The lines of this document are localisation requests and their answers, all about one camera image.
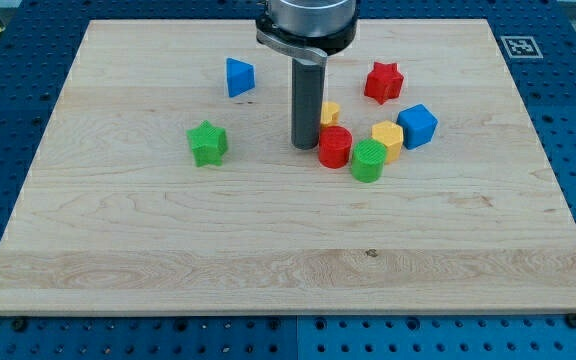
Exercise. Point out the red cylinder block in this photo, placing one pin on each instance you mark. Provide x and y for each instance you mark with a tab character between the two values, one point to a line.
334	146

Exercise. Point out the blue cube block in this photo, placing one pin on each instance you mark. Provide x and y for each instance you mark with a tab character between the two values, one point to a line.
418	125

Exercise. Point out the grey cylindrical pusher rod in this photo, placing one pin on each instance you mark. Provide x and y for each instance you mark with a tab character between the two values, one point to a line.
306	104

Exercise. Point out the wooden board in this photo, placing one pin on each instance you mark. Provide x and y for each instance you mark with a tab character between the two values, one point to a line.
115	219

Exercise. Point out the blue triangle block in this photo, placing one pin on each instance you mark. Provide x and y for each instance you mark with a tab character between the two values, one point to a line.
240	77

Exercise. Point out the red star block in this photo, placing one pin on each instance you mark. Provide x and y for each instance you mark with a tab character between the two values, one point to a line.
384	82

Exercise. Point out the green cylinder block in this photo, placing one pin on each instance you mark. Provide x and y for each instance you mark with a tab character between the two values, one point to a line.
368	159

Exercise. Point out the yellow hexagon block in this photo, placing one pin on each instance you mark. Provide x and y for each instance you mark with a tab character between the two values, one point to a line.
391	136

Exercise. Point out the green star block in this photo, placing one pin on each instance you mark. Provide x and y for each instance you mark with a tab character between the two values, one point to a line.
208	144

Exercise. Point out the fiducial marker tag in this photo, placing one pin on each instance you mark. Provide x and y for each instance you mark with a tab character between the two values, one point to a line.
521	47

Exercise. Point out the yellow heart block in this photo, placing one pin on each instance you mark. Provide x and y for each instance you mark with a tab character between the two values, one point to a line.
330	112

